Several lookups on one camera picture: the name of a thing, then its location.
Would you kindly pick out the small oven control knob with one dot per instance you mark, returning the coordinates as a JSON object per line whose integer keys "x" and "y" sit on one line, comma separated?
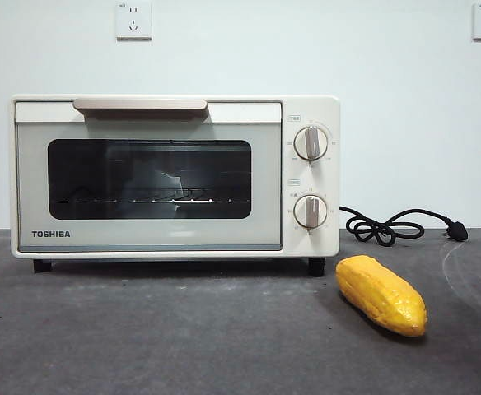
{"x": 311, "y": 210}

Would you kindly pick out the large oven control knob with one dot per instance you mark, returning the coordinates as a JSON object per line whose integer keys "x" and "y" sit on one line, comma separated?
{"x": 311, "y": 143}

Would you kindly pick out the yellow corn cob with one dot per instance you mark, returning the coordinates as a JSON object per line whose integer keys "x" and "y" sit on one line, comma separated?
{"x": 380, "y": 296}

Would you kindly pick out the black oven foot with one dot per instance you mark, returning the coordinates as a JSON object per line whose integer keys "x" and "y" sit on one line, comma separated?
{"x": 317, "y": 266}
{"x": 42, "y": 266}

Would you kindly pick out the cream toaster oven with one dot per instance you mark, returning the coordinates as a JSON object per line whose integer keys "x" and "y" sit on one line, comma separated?
{"x": 327, "y": 247}

